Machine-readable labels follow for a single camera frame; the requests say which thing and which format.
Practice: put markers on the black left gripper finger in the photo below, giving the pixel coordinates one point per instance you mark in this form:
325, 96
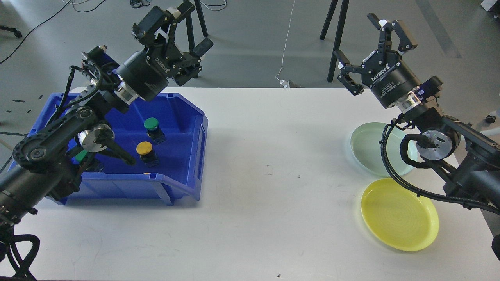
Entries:
145, 32
202, 48

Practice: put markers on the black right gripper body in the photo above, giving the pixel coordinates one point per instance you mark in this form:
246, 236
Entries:
389, 79

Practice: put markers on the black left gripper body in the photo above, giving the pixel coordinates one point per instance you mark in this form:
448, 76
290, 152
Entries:
146, 73

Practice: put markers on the yellow push button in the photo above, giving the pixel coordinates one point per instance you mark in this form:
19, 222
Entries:
147, 154

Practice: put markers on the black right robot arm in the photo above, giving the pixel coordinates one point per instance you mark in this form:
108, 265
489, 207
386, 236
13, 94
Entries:
466, 160

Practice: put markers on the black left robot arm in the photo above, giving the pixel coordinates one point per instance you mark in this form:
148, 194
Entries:
51, 162

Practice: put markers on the green button behind arm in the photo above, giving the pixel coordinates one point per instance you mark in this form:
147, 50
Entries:
95, 165

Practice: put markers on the pale green plate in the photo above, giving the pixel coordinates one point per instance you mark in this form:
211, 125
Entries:
365, 147

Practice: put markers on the yellow plate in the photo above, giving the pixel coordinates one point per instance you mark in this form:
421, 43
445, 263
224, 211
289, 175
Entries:
398, 217

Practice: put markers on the white bar with caster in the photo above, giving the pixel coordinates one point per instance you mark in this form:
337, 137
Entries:
489, 126

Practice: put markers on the black stand foot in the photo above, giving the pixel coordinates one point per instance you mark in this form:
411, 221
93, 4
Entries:
16, 32

